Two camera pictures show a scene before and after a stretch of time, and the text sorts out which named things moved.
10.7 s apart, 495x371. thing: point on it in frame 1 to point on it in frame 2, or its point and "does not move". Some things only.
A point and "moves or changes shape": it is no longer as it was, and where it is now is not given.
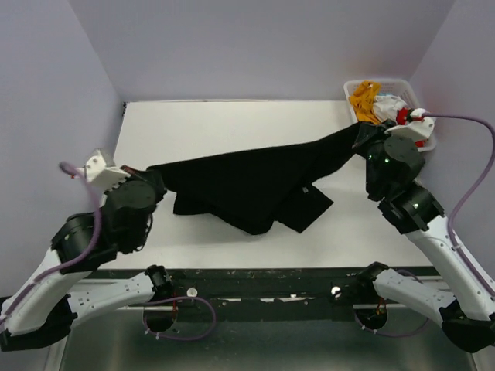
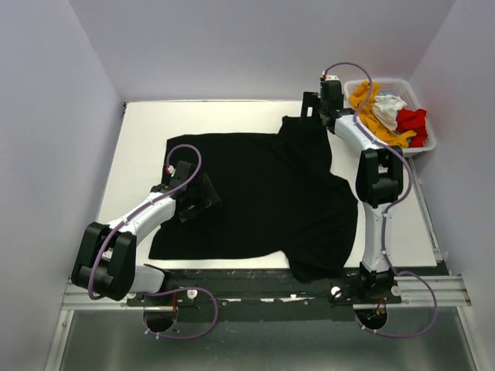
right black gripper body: (366, 142) to (312, 100)
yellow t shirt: (362, 100) does not move
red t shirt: (402, 119) does not move
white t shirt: (385, 107) does not move
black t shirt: (250, 192) moves or changes shape
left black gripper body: (144, 176) to (199, 200)
